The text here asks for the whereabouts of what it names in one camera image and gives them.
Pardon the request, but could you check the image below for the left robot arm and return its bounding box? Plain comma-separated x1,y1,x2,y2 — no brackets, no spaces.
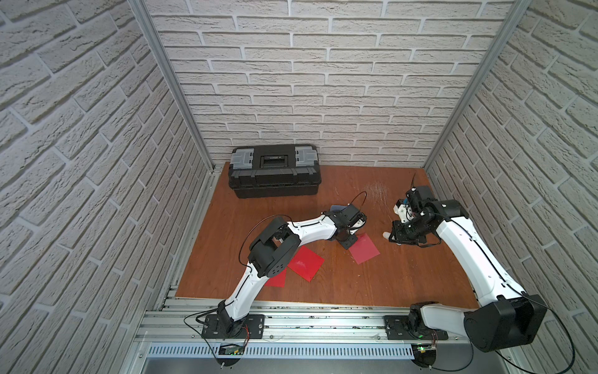
216,204,367,338

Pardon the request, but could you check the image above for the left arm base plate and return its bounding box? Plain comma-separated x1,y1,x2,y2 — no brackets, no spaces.
201,314,265,340

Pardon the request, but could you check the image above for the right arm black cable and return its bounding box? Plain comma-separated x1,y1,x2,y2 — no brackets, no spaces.
408,172,576,374

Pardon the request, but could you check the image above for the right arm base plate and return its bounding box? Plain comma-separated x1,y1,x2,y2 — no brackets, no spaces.
383,315,449,341

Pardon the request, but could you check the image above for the dark red envelope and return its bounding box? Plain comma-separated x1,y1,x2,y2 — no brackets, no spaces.
349,234,380,264

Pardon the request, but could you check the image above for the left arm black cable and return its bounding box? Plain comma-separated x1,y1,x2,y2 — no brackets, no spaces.
183,190,368,328

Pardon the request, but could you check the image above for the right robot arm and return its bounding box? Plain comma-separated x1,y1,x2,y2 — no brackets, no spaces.
387,186,548,352

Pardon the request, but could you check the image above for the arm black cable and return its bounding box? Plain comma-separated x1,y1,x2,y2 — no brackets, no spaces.
183,190,368,328
408,172,576,374

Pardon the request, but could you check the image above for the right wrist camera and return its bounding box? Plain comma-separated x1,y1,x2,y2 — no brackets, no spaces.
393,199,414,224

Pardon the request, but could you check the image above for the aluminium rail frame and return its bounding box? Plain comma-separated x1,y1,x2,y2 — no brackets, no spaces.
134,297,474,360

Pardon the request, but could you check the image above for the black plastic toolbox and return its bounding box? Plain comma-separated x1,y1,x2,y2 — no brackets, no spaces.
228,144,322,199

